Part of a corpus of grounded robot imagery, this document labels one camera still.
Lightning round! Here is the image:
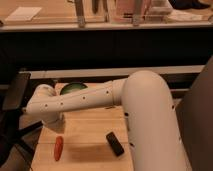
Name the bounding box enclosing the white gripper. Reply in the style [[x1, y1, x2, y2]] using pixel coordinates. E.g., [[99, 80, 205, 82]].
[[43, 113, 65, 130]]

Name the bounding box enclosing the red pepper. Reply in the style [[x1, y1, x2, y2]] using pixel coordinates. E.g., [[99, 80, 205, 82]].
[[54, 136, 63, 161]]

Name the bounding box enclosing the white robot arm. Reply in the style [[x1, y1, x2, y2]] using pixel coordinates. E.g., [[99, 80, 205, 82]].
[[26, 70, 187, 171]]

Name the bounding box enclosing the black rectangular block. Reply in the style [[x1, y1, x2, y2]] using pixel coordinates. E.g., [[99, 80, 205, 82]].
[[106, 132, 124, 156]]

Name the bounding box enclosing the white paper sheet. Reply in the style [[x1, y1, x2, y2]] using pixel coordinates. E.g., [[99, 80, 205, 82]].
[[5, 7, 41, 21]]

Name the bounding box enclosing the dark panel at right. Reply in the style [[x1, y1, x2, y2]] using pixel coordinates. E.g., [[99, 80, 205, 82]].
[[176, 56, 213, 171]]

